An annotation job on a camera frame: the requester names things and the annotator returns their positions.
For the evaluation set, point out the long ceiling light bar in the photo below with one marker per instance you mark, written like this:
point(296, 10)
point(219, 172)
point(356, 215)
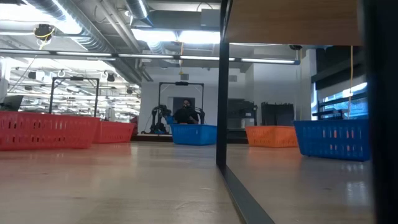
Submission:
point(267, 60)

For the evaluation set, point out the black crate stack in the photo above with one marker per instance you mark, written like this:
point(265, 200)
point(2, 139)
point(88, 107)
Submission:
point(276, 115)

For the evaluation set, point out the silver ventilation duct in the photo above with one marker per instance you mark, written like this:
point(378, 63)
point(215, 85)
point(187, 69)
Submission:
point(138, 7)
point(90, 42)

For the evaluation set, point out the fluorescent ceiling light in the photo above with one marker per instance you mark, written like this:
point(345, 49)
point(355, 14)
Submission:
point(186, 36)

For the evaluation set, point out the red plastic basket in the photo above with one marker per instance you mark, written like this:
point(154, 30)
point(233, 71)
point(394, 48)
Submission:
point(118, 132)
point(87, 133)

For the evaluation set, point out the black background robot arm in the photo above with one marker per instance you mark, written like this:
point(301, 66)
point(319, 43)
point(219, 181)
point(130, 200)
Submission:
point(200, 113)
point(158, 124)

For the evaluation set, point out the black dome camera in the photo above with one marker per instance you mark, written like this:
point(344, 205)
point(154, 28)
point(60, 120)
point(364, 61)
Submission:
point(295, 47)

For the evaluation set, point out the dark computer monitor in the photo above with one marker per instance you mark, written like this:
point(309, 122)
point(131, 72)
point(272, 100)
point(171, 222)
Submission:
point(11, 103)

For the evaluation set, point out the blue plastic basket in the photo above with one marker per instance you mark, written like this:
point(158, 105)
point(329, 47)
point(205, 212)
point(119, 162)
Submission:
point(303, 146)
point(192, 135)

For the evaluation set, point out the person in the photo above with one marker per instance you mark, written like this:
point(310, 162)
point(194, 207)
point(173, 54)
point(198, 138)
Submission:
point(186, 116)

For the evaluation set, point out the black gantry frame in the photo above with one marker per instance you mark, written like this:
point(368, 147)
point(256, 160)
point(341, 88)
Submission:
point(182, 83)
point(76, 78)

